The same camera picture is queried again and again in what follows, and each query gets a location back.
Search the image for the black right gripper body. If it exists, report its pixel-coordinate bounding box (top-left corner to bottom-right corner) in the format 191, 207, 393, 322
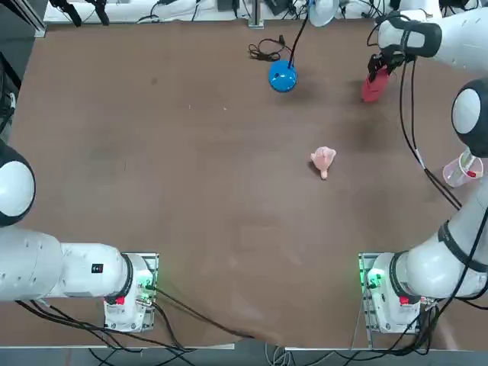
380, 43, 416, 67

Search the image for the red block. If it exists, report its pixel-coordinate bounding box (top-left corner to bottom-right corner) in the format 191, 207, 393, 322
361, 70, 390, 103

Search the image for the blue desk lamp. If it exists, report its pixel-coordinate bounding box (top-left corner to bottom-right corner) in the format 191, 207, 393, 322
268, 0, 340, 93

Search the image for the pink plush toy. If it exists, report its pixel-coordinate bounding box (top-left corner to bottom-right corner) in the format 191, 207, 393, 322
310, 146, 338, 181

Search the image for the clear plastic cup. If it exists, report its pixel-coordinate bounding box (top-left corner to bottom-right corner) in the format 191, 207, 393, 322
441, 149, 484, 188

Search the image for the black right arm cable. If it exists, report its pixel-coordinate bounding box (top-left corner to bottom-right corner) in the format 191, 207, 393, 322
398, 56, 464, 210

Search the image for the black lamp power cable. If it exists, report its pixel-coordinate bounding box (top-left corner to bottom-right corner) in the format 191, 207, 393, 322
248, 34, 294, 61

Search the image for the silver camera post with bracket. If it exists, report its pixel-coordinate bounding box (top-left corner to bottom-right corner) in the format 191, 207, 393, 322
248, 0, 265, 28

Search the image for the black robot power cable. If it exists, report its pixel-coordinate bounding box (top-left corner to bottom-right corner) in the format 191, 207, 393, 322
154, 287, 257, 341

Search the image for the aluminium frame rail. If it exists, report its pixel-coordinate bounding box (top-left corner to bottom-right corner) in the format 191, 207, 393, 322
23, 0, 47, 38

